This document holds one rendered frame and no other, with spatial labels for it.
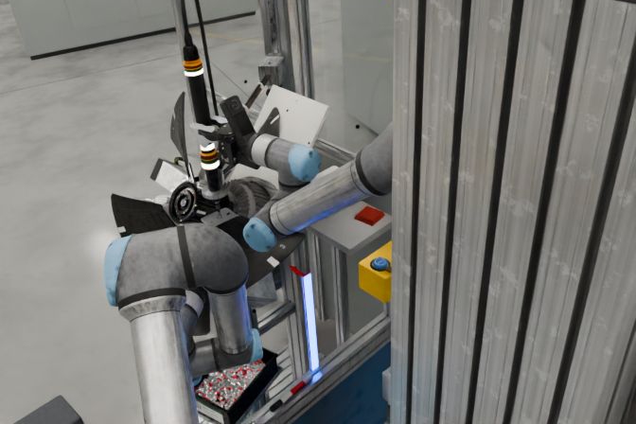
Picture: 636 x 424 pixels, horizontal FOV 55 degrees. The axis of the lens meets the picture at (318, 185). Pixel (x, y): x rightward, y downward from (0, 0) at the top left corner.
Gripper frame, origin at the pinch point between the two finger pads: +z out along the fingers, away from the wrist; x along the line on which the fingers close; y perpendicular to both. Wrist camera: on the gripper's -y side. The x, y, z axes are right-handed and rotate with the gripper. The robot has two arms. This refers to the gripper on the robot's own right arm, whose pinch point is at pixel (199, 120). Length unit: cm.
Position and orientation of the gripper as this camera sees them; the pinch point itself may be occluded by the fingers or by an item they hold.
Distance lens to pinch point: 155.8
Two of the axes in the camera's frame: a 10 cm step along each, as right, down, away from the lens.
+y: 0.5, 8.4, 5.4
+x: 5.9, -4.6, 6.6
